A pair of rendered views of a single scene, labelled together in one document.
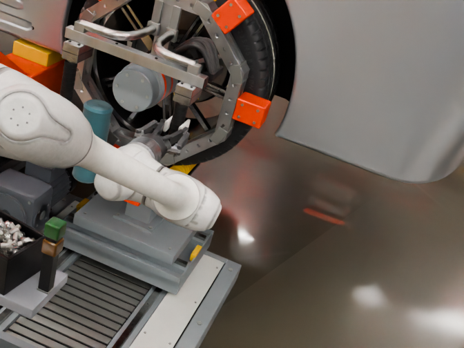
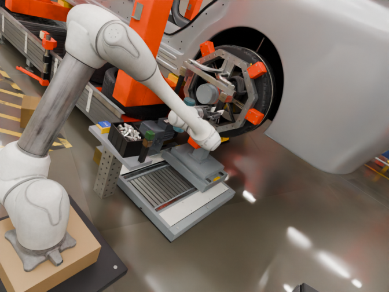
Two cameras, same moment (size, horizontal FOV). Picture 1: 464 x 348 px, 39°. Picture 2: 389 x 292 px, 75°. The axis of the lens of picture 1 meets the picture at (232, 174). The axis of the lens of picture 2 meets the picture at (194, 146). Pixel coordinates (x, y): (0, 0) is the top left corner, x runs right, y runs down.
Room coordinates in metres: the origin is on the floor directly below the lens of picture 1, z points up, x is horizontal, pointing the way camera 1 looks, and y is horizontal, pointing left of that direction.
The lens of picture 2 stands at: (0.21, -0.23, 1.35)
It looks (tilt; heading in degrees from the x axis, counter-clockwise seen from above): 28 degrees down; 18
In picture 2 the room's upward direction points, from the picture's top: 25 degrees clockwise
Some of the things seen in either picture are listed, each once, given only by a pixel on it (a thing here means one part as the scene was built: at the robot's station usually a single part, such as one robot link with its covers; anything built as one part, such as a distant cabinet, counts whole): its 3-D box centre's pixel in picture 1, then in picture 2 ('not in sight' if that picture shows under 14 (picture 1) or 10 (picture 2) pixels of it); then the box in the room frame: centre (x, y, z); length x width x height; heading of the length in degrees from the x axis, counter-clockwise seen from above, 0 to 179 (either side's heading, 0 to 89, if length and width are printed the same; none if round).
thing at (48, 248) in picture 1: (52, 245); (147, 142); (1.29, 0.37, 0.59); 0.04 x 0.04 x 0.04; 80
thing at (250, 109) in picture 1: (251, 110); (254, 116); (1.86, 0.00, 0.85); 0.09 x 0.08 x 0.07; 80
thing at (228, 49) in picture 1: (157, 74); (217, 93); (1.91, 0.31, 0.85); 0.54 x 0.07 x 0.54; 80
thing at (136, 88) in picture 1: (147, 81); (212, 93); (1.84, 0.32, 0.85); 0.21 x 0.14 x 0.14; 170
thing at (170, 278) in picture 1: (136, 235); (194, 165); (2.08, 0.28, 0.13); 0.50 x 0.36 x 0.10; 80
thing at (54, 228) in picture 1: (55, 228); (150, 135); (1.29, 0.37, 0.64); 0.04 x 0.04 x 0.04; 80
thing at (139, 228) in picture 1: (146, 194); (202, 148); (2.08, 0.28, 0.32); 0.40 x 0.30 x 0.28; 80
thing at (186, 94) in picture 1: (188, 90); (226, 96); (1.68, 0.18, 0.93); 0.09 x 0.05 x 0.05; 170
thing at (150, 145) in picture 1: (141, 156); (194, 114); (1.42, 0.22, 0.83); 0.09 x 0.06 x 0.09; 80
